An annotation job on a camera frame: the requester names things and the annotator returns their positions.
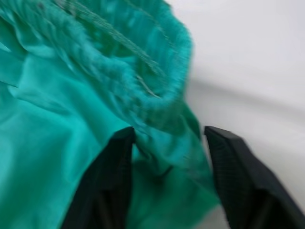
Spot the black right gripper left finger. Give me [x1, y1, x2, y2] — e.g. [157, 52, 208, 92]
[58, 126, 135, 229]

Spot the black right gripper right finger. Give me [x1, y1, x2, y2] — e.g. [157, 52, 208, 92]
[204, 125, 305, 229]

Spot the green cloth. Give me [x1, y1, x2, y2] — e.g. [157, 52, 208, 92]
[0, 0, 221, 229]

